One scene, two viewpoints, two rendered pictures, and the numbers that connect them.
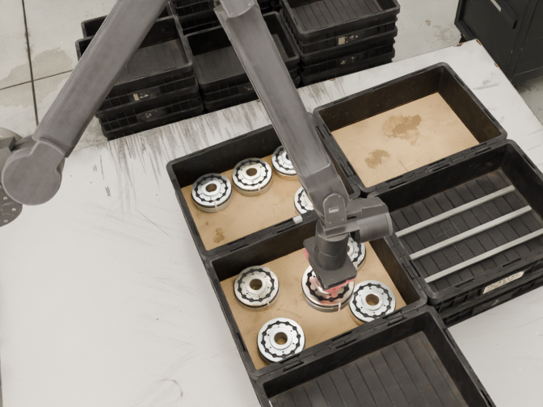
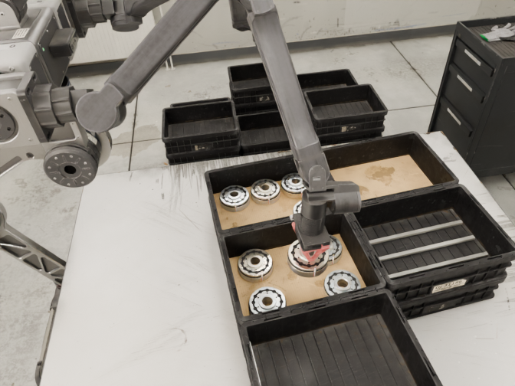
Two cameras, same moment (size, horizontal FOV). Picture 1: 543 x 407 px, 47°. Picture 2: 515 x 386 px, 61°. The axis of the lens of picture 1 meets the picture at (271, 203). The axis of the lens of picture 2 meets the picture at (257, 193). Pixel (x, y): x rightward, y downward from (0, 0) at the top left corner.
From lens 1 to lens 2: 0.26 m
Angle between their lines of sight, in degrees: 12
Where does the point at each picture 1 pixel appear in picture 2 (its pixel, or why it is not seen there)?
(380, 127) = (364, 172)
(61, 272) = (117, 243)
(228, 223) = (242, 220)
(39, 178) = (103, 112)
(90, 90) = (150, 55)
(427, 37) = not seen: hidden behind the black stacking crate
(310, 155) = (303, 132)
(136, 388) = (152, 331)
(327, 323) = (305, 297)
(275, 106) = (281, 90)
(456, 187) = (416, 217)
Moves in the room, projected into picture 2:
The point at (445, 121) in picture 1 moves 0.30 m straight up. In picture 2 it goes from (412, 173) to (431, 103)
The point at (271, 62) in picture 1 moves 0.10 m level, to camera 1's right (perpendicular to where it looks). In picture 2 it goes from (282, 56) to (332, 55)
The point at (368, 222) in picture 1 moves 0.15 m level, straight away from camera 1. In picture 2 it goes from (342, 196) to (355, 154)
